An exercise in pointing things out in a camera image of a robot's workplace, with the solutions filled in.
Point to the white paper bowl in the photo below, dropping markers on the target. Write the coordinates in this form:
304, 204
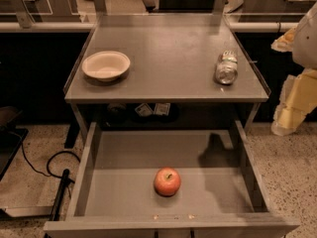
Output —
106, 66

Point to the grey open top drawer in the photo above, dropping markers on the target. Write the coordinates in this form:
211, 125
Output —
222, 192

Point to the grey counter cabinet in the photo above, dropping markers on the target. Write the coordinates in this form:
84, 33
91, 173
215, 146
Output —
173, 58

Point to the red apple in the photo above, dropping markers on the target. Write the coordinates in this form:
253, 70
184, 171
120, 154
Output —
167, 182

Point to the white label tag left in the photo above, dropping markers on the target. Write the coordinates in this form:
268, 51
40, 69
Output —
144, 110

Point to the black bar on floor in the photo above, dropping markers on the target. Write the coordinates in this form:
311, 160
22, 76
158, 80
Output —
65, 181

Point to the clear plastic bottle lying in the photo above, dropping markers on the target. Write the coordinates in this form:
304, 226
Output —
226, 71

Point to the dark equipment at left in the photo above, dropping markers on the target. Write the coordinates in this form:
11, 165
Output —
11, 137

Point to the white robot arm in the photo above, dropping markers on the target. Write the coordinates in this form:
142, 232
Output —
304, 50

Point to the white label tag right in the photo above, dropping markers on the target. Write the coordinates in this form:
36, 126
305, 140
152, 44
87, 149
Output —
162, 109

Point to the white label tag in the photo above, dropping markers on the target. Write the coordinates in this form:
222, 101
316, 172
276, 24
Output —
162, 109
144, 110

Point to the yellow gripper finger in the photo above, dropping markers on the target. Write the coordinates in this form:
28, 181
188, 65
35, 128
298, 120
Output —
285, 42
297, 99

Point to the white horizontal rail pipe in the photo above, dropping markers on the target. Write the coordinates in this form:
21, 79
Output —
54, 27

